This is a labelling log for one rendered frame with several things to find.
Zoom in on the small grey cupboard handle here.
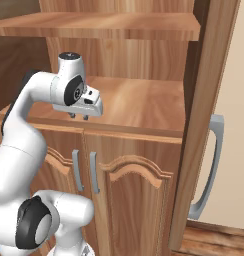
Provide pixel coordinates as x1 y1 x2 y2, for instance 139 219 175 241
71 149 85 193
89 151 101 195

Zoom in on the large grey door handle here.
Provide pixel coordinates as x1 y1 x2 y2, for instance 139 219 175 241
188 113 225 221

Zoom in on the wooden cabinet shelf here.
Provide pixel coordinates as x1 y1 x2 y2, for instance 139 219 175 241
0 12 202 42

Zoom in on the tall open wooden cabinet door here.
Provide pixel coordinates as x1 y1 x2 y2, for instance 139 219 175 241
168 0 242 252

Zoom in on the wooden arched-panel cupboard door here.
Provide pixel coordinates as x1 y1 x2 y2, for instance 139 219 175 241
83 132 184 256
36 129 99 256

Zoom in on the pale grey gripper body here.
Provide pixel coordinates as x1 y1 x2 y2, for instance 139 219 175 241
52 95 104 119

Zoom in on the wooden cabinet frame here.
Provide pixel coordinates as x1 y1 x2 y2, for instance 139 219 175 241
0 0 208 256

